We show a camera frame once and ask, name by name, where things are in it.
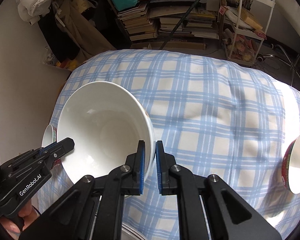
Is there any large red patterned bowl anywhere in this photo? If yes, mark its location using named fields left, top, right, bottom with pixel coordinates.
left=42, top=124, right=61, bottom=170

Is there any large white cherry plate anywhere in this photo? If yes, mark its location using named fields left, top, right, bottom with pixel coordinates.
left=121, top=223, right=147, bottom=240

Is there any large plain white bowl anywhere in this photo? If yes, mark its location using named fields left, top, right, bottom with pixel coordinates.
left=57, top=81, right=155, bottom=183

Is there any small red patterned bowl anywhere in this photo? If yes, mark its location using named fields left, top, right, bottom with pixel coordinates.
left=281, top=134, right=300, bottom=194

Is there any person's left hand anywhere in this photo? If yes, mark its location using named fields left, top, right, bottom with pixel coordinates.
left=0, top=202, right=39, bottom=235

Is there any blue plaid tablecloth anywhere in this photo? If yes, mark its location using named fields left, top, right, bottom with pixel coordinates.
left=50, top=50, right=300, bottom=238

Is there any beige hanging coat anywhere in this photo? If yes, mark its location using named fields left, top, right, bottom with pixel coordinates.
left=56, top=0, right=115, bottom=63

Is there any wooden bookshelf with books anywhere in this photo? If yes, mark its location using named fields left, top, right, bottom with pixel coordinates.
left=107, top=0, right=224, bottom=49

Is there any white metal utility cart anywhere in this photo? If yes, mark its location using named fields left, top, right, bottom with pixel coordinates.
left=223, top=0, right=275, bottom=66

